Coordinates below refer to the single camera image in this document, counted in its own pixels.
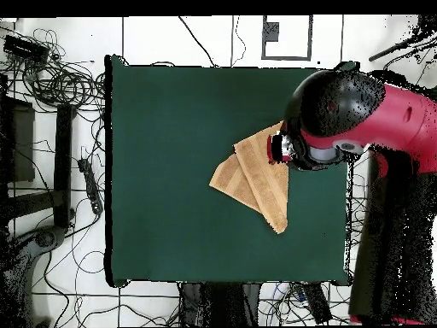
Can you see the dark flat panel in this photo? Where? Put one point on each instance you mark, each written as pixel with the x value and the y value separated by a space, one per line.
pixel 20 143

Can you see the black power strip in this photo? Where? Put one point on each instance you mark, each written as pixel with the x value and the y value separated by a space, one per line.
pixel 90 184

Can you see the tan terry towel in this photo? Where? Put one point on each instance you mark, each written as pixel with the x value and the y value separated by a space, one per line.
pixel 263 181

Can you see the black rod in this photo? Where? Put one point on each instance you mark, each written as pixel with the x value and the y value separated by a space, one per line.
pixel 392 50

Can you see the black adapter box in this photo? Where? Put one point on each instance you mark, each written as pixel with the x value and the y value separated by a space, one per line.
pixel 24 48

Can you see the black horizontal beam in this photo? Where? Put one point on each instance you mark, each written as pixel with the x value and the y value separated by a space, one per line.
pixel 30 205

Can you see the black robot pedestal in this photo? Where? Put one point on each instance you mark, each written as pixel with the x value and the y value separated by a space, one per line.
pixel 218 304

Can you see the black upright post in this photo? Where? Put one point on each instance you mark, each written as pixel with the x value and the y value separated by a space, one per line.
pixel 63 164

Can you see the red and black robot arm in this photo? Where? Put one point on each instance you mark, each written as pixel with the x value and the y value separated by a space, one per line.
pixel 403 119

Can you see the black rectangular box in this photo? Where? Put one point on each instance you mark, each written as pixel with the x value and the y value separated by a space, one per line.
pixel 317 302

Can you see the dark curved stand base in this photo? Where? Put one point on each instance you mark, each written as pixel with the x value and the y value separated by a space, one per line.
pixel 44 237

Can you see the grey square floor frame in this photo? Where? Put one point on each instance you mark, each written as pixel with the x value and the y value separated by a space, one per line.
pixel 310 37

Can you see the dark green table cloth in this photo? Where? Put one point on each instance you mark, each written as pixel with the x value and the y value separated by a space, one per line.
pixel 170 222

